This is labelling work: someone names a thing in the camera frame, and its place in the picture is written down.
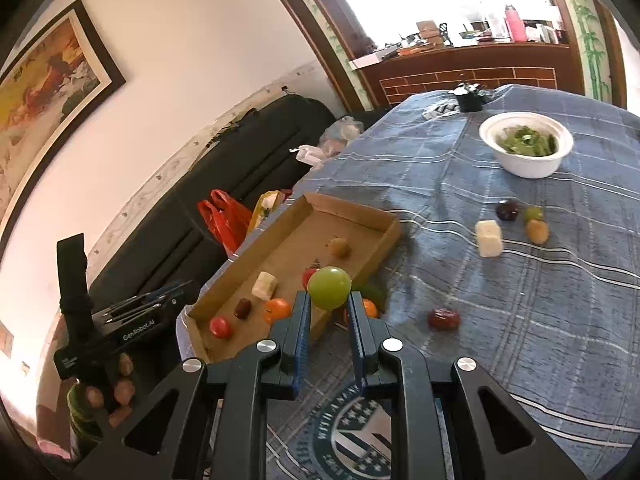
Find white bowl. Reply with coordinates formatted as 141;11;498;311
478;111;574;179

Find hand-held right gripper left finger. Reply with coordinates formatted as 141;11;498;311
75;290;313;480

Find green leafy vegetables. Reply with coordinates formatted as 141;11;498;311
500;126;558;156

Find black pot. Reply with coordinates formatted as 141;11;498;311
448;81;488;113

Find framed wall painting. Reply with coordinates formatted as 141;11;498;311
0;0;127;256

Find wooden counter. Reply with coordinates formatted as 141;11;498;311
350;42;586;111

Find clear plastic bag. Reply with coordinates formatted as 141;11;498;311
320;115;366;153

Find shallow cardboard box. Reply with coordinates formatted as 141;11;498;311
185;191;402;363

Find black sofa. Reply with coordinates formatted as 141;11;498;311
87;92;381;376

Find red plastic bag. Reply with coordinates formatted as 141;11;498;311
196;189;253;256

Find peeled sugarcane chunk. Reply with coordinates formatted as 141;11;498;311
475;220;503;258
251;271;279;301

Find person's left forearm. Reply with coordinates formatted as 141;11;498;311
35;382;108;461

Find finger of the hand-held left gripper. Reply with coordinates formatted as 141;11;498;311
134;280;193;306
105;296;168;325

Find pink bottle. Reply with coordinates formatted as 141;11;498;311
504;4;527;43

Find white flat box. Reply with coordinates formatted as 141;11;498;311
349;50;398;71

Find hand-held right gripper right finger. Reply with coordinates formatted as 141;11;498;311
347;291;586;480

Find orange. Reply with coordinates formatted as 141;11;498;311
263;298;292;325
344;298;380;325

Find person's left hand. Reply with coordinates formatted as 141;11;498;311
82;352;137;428

